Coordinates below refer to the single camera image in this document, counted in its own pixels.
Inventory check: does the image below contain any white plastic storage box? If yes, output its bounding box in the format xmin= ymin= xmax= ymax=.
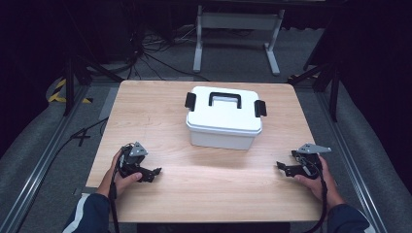
xmin=187 ymin=124 xmax=262 ymax=151

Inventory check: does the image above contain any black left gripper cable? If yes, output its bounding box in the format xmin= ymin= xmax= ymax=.
xmin=108 ymin=151 xmax=125 ymax=233

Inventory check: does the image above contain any white box lid black handle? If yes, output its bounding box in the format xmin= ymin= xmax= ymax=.
xmin=184 ymin=85 xmax=268 ymax=137

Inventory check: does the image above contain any aluminium floor rail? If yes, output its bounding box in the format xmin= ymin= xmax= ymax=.
xmin=0 ymin=84 xmax=91 ymax=233
xmin=314 ymin=91 xmax=389 ymax=233

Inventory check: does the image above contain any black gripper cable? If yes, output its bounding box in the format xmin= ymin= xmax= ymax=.
xmin=108 ymin=151 xmax=125 ymax=233
xmin=295 ymin=154 xmax=328 ymax=233

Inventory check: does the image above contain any person's right hand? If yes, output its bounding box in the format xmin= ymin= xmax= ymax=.
xmin=293 ymin=154 xmax=347 ymax=212

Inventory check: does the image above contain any black floor cable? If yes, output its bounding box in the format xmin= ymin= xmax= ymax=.
xmin=13 ymin=116 xmax=109 ymax=233

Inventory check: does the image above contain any black tape cross mark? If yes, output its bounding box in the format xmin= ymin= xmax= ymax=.
xmin=70 ymin=128 xmax=92 ymax=148

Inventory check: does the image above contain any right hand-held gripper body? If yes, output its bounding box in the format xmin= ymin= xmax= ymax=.
xmin=291 ymin=143 xmax=332 ymax=181

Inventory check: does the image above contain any yellow black floor tape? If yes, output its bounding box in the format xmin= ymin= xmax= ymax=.
xmin=48 ymin=78 xmax=94 ymax=105

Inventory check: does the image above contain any white metal table frame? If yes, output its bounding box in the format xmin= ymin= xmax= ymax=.
xmin=192 ymin=4 xmax=287 ymax=78

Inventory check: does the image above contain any black tripod stand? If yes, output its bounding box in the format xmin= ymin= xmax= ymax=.
xmin=62 ymin=52 xmax=125 ymax=117
xmin=287 ymin=60 xmax=342 ymax=123

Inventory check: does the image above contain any bundle of black floor cables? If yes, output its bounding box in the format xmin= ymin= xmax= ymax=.
xmin=124 ymin=23 xmax=212 ymax=83

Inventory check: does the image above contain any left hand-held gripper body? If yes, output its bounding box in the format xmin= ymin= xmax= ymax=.
xmin=118 ymin=141 xmax=154 ymax=178

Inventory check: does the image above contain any person's left hand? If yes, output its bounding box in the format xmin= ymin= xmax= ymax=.
xmin=96 ymin=150 xmax=144 ymax=199

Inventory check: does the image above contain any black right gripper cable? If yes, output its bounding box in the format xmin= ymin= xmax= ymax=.
xmin=295 ymin=154 xmax=328 ymax=233

